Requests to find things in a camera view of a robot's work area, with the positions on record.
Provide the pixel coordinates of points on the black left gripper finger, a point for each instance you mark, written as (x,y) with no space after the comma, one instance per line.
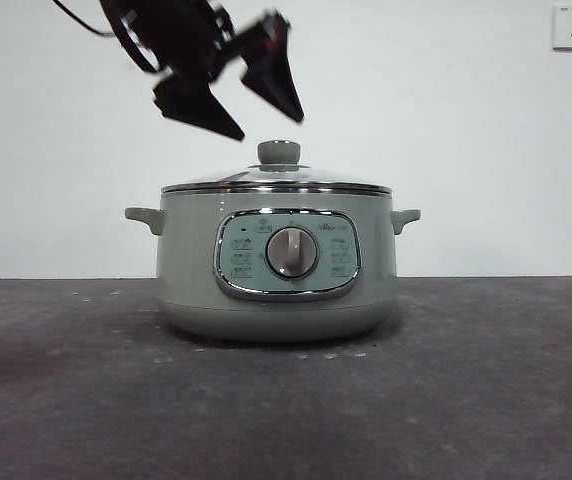
(196,107)
(273,82)

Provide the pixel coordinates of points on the glass lid with green knob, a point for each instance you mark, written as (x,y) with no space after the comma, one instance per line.
(278,152)

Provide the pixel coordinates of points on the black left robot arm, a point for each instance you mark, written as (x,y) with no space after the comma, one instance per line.
(176,35)

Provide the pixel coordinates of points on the pale green electric pot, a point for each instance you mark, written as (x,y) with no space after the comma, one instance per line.
(191,260)

